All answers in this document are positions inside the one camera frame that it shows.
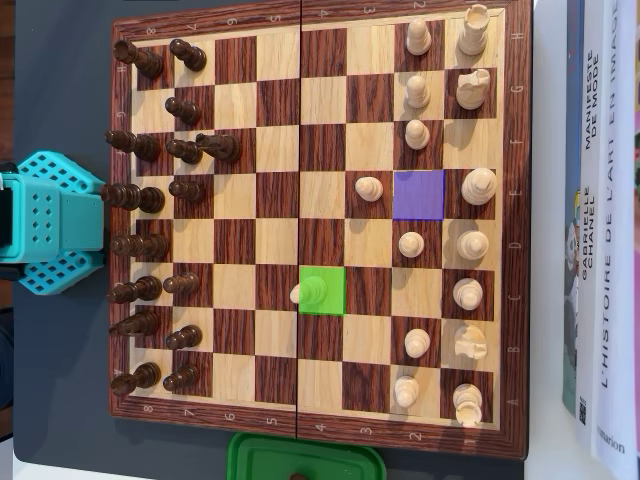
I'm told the white pawn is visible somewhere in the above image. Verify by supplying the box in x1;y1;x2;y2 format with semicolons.
289;276;329;305

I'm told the folding wooden chessboard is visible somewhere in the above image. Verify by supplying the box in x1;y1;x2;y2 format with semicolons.
108;0;531;461

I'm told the light wooden pawn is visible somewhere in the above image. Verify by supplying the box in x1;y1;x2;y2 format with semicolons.
393;374;421;409
404;18;432;56
404;119;431;151
403;328;431;359
404;74;431;110
354;176;385;204
398;231;426;260

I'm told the light wooden queen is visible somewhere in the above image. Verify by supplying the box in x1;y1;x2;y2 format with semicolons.
456;229;490;261

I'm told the light wooden bishop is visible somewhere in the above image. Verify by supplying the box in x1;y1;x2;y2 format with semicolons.
452;277;485;310

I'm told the dark wooden queen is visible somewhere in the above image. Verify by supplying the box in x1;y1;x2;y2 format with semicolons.
109;232;171;261

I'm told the dark wooden king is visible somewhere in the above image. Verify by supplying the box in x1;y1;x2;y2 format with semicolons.
99;182;166;215

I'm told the light wooden knight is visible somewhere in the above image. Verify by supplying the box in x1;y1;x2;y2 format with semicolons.
453;323;488;360
455;68;492;111

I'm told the dark wooden bishop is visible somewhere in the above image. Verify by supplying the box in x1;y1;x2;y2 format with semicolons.
106;274;164;305
103;129;162;163

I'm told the green plastic container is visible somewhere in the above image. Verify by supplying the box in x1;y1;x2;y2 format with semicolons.
225;432;387;480

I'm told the light wooden rook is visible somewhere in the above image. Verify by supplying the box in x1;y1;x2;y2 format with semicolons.
452;383;484;428
457;3;490;56

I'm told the dark wooden rook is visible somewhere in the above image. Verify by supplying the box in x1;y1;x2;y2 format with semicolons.
110;361;162;398
113;38;165;80

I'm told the white Gabrielle Chanel book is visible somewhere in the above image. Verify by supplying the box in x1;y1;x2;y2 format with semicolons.
562;0;609;451

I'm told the white art history book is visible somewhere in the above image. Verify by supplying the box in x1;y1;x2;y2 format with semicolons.
592;0;640;479

